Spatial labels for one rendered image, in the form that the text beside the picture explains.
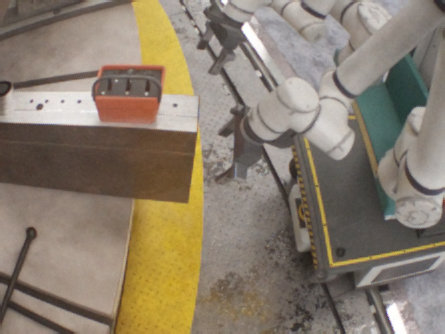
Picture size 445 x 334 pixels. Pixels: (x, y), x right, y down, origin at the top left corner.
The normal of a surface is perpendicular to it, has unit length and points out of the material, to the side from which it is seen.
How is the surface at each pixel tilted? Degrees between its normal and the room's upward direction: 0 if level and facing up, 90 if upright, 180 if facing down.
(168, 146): 90
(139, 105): 97
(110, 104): 97
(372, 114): 0
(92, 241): 0
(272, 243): 0
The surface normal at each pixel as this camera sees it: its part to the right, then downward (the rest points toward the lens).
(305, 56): 0.10, -0.55
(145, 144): -0.04, 0.83
